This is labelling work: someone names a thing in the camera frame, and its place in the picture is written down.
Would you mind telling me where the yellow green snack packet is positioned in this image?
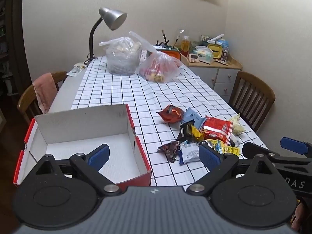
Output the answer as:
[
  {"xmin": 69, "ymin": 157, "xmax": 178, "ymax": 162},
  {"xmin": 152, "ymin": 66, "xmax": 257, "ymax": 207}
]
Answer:
[{"xmin": 206, "ymin": 139, "xmax": 240, "ymax": 156}]

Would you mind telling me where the red and white cardboard box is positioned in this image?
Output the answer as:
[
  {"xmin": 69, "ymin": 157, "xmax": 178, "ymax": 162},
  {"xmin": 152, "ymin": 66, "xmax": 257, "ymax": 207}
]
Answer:
[{"xmin": 13, "ymin": 104, "xmax": 151, "ymax": 190}]

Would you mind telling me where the white digital timer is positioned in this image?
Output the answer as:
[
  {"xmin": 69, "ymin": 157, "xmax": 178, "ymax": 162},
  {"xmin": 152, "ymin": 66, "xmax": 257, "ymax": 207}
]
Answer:
[{"xmin": 188, "ymin": 53, "xmax": 199, "ymax": 63}]

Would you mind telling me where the person's right hand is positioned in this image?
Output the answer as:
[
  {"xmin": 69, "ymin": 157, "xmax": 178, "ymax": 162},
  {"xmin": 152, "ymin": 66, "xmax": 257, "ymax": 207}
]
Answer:
[{"xmin": 291, "ymin": 202, "xmax": 305, "ymax": 231}]

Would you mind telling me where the black snack packet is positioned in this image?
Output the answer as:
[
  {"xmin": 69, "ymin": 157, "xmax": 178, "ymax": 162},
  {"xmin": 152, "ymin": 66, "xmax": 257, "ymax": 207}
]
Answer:
[{"xmin": 176, "ymin": 120, "xmax": 195, "ymax": 142}]

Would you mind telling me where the dark brown snack packet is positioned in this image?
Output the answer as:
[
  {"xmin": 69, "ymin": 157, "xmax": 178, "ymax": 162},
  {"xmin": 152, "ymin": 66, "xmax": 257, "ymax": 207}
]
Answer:
[{"xmin": 157, "ymin": 141, "xmax": 180, "ymax": 163}]

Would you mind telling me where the white black grid tablecloth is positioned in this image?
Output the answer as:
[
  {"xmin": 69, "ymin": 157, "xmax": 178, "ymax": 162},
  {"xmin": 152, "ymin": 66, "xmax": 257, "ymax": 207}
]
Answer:
[{"xmin": 70, "ymin": 55, "xmax": 269, "ymax": 191}]

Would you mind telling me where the large red snack bag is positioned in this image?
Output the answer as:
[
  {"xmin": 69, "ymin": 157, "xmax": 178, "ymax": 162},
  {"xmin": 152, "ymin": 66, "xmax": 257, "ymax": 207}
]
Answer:
[{"xmin": 200, "ymin": 117, "xmax": 233, "ymax": 145}]

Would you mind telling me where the pink cloth on chair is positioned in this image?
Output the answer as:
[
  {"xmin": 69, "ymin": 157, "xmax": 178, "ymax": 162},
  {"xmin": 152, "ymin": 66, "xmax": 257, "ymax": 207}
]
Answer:
[{"xmin": 32, "ymin": 73, "xmax": 58, "ymax": 114}]

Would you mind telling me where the tissue box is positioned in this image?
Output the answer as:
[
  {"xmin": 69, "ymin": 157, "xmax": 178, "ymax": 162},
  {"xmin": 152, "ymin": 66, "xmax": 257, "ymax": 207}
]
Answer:
[{"xmin": 194, "ymin": 46, "xmax": 214, "ymax": 64}]

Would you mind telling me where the pink plastic bag of snacks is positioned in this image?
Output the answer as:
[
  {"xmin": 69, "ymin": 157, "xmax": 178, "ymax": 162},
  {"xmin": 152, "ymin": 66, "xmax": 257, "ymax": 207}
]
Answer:
[{"xmin": 129, "ymin": 31, "xmax": 183, "ymax": 83}]

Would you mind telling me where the yellow container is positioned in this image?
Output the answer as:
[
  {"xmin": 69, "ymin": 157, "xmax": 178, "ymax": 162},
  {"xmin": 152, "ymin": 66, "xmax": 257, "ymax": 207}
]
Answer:
[{"xmin": 207, "ymin": 44, "xmax": 223, "ymax": 59}]

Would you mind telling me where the small white packet near lamp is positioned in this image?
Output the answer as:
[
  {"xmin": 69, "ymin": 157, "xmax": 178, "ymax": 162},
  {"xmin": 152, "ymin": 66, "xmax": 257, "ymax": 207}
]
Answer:
[{"xmin": 67, "ymin": 62, "xmax": 87, "ymax": 77}]

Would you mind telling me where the white blue snack packet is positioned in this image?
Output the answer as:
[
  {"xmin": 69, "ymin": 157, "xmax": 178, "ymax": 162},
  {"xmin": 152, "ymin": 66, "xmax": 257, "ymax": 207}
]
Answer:
[{"xmin": 178, "ymin": 141, "xmax": 199, "ymax": 165}]

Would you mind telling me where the silver gooseneck desk lamp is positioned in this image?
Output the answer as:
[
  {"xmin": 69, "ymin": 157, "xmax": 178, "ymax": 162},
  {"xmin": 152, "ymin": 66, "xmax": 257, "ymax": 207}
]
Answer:
[{"xmin": 83, "ymin": 7, "xmax": 128, "ymax": 65}]

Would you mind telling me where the amber liquid bottle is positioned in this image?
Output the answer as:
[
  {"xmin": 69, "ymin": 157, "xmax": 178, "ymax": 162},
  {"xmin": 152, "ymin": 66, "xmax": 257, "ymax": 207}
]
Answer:
[{"xmin": 180, "ymin": 35, "xmax": 190, "ymax": 57}]

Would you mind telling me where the clear plastic bag with container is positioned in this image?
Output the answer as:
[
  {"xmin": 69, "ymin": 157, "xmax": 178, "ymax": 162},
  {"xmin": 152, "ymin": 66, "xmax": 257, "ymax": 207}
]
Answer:
[{"xmin": 98, "ymin": 37, "xmax": 142, "ymax": 75}]

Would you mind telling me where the left wooden chair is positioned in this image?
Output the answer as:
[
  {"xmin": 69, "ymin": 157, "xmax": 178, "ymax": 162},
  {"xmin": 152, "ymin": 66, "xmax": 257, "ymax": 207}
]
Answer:
[{"xmin": 17, "ymin": 71, "xmax": 67, "ymax": 125}]

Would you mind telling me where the dark red Oreo snack packet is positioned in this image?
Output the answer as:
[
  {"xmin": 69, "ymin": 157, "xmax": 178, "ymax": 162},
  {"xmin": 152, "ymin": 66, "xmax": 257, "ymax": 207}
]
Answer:
[{"xmin": 158, "ymin": 105, "xmax": 184, "ymax": 123}]

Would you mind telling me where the light blue snack packet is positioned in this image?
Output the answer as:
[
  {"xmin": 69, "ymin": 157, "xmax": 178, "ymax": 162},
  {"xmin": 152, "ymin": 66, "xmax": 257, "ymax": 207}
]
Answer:
[{"xmin": 181, "ymin": 108, "xmax": 206, "ymax": 130}]

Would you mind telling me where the cream snack packet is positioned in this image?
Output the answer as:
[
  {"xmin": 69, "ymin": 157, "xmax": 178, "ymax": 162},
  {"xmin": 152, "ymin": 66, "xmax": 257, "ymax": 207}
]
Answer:
[{"xmin": 229, "ymin": 114, "xmax": 245, "ymax": 135}]

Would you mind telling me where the right wooden chair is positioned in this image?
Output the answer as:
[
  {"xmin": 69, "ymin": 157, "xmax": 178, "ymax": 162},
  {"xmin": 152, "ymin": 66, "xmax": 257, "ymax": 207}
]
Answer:
[{"xmin": 229, "ymin": 71, "xmax": 276, "ymax": 132}]

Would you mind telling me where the wooden chair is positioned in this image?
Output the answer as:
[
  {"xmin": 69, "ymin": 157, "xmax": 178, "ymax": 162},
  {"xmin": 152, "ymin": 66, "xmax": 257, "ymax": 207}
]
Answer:
[
  {"xmin": 229, "ymin": 71, "xmax": 276, "ymax": 132},
  {"xmin": 17, "ymin": 71, "xmax": 67, "ymax": 125}
]

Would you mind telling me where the white corner cabinet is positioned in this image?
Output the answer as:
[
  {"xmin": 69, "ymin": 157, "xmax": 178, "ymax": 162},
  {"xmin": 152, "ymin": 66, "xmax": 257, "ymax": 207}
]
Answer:
[{"xmin": 181, "ymin": 55, "xmax": 243, "ymax": 103}]

